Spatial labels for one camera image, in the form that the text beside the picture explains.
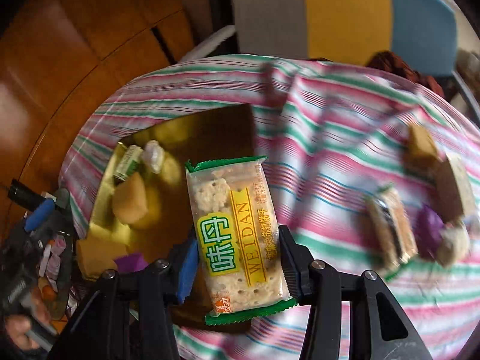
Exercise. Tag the yellow sponge cake block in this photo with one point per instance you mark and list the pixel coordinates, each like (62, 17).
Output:
(129, 203)

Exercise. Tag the gold tin box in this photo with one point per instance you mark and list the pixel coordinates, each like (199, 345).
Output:
(226, 132)

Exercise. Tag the wooden wardrobe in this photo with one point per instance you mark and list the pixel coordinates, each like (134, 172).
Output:
(61, 58)

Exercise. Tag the striped pink green bedspread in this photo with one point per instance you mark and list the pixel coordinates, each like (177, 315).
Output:
(332, 134)

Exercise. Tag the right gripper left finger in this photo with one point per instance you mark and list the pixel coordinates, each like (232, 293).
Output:
(126, 316)

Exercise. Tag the grey yellow blue headboard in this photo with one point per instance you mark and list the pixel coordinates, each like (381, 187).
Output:
(422, 32)

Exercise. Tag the cream knitted sock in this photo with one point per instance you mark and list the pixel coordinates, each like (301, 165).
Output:
(454, 245)

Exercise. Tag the small green white box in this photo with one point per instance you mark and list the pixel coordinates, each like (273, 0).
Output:
(128, 164)

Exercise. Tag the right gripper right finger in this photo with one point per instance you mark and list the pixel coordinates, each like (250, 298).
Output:
(379, 327)

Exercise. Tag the sandwich biscuit packet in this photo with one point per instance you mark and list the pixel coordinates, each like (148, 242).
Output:
(392, 227)

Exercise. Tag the white plastic ball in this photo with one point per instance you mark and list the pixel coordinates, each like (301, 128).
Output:
(153, 156)

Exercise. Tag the dark red cloth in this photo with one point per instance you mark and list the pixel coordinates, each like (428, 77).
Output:
(388, 61)

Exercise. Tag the Weidan cracker packet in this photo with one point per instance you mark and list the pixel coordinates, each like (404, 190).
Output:
(238, 239)

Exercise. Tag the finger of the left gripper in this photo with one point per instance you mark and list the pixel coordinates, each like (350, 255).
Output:
(39, 215)
(21, 194)

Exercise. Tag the purple snack packet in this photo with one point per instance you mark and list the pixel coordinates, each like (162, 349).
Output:
(130, 263)
(428, 232)

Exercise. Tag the beige cardboard box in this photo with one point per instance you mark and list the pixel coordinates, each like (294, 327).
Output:
(456, 197)

